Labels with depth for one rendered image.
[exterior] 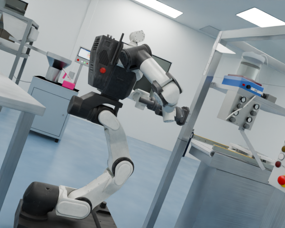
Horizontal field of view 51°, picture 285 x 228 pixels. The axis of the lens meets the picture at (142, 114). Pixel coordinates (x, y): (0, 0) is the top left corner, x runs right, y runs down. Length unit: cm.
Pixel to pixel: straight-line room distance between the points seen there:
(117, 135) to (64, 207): 51
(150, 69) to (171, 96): 17
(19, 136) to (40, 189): 76
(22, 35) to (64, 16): 209
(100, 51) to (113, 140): 53
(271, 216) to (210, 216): 85
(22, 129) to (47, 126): 311
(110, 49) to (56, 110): 261
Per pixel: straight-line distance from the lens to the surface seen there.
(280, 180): 138
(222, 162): 210
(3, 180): 120
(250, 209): 248
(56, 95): 418
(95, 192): 191
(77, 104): 172
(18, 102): 108
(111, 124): 175
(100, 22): 696
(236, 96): 199
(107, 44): 169
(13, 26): 511
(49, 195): 186
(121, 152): 185
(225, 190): 226
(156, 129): 718
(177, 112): 173
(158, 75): 144
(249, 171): 226
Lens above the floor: 106
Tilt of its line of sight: 4 degrees down
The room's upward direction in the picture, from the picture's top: 21 degrees clockwise
